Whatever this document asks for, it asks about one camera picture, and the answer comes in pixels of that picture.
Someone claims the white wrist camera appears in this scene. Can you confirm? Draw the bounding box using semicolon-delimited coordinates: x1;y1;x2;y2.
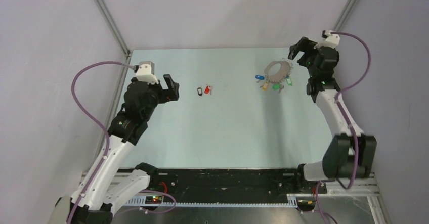
134;61;159;85
314;30;340;49

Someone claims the electronics board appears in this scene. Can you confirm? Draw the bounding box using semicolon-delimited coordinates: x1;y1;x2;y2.
296;199;317;212
145;195;163;205

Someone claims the blue key tag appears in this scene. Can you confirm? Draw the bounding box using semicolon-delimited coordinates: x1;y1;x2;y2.
255;75;265;82

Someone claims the left electronics board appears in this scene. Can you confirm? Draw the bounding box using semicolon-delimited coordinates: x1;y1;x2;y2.
145;195;163;205

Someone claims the right electronics board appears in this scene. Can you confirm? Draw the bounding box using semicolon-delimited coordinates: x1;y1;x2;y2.
296;199;317;212

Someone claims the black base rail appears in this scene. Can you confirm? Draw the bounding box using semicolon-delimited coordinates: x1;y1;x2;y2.
148;168;317;204

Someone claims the grey cable duct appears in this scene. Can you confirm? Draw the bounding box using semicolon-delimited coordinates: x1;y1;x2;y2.
124;196;297;208

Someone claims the large metal keyring plate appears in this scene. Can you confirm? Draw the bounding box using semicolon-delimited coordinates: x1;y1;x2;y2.
264;59;293;84

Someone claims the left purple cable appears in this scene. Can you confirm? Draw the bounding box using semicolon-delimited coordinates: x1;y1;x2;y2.
66;61;137;224

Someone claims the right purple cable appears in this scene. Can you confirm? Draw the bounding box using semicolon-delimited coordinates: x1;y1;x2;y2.
315;31;372;224

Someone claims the right aluminium frame post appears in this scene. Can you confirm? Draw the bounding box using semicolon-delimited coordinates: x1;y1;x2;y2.
333;0;359;31

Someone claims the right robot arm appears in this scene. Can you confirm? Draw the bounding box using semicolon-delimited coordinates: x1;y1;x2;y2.
288;37;377;193

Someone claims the left aluminium frame post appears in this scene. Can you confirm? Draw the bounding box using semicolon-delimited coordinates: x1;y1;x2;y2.
94;0;131;59

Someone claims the purple cable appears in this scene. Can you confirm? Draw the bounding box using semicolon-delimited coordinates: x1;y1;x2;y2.
315;31;372;224
66;61;137;224

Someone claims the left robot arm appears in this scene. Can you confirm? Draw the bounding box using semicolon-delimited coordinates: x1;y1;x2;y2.
61;74;180;223

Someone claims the aluminium frame post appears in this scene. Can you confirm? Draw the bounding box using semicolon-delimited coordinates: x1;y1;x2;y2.
333;0;359;31
94;0;131;59

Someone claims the black key tag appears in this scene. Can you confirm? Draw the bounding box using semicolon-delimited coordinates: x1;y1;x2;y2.
197;87;203;96

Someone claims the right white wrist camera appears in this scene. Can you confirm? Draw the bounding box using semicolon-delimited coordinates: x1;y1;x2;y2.
314;30;340;49

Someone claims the red tagged key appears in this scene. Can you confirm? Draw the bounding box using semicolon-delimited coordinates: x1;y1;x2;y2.
203;85;212;95

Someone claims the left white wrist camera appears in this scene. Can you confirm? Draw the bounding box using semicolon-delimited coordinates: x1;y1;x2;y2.
134;61;159;85

